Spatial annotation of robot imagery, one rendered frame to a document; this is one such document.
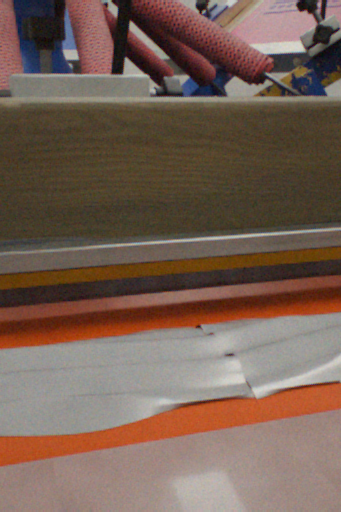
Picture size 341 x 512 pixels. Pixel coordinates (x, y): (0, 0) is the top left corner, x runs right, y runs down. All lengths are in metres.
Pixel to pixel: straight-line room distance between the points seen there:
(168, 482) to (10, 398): 0.07
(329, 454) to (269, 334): 0.08
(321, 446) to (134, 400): 0.06
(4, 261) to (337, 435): 0.15
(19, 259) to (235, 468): 0.14
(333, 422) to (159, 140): 0.15
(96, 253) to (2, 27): 0.59
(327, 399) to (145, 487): 0.08
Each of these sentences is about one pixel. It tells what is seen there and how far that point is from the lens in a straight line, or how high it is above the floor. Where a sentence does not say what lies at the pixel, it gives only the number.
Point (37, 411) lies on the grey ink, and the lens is 0.21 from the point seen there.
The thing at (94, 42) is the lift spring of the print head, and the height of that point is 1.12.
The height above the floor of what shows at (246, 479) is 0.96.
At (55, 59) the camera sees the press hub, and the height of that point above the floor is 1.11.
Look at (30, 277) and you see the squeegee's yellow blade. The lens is 0.30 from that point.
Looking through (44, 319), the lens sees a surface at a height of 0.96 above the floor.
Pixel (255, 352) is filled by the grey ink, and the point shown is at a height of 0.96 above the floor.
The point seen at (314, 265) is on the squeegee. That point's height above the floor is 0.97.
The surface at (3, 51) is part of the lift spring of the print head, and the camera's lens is 0.79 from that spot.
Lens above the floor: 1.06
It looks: 15 degrees down
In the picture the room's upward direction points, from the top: straight up
